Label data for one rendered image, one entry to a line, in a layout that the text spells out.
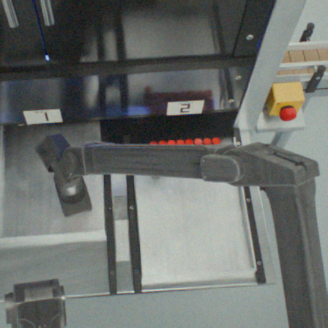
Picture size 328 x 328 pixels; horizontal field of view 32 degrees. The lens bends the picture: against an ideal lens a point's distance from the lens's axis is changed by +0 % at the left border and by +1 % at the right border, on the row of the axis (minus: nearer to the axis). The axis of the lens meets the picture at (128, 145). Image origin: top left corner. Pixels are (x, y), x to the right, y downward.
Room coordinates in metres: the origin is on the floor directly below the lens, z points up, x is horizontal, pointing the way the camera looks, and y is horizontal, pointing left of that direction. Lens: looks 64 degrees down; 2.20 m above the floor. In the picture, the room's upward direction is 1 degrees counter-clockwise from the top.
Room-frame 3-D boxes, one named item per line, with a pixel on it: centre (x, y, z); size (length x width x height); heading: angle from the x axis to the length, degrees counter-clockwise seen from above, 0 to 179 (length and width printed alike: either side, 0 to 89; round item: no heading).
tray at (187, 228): (0.48, -0.15, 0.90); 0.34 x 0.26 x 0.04; 2
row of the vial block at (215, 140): (0.63, -0.14, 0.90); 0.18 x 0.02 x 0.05; 92
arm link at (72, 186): (0.47, 0.13, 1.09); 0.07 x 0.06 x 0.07; 32
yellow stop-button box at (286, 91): (0.72, -0.39, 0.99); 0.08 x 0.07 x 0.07; 3
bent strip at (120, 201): (0.42, 0.02, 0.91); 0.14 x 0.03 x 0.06; 2
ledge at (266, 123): (0.76, -0.40, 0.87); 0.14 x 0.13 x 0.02; 3
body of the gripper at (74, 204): (0.47, 0.13, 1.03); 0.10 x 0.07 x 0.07; 17
